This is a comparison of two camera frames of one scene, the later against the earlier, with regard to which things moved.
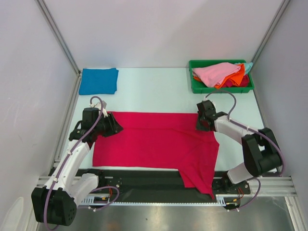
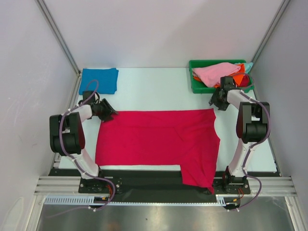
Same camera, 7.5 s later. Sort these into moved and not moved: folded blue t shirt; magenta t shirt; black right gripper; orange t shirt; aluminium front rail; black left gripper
Moved: black left gripper; black right gripper
Not moved: aluminium front rail; folded blue t shirt; orange t shirt; magenta t shirt
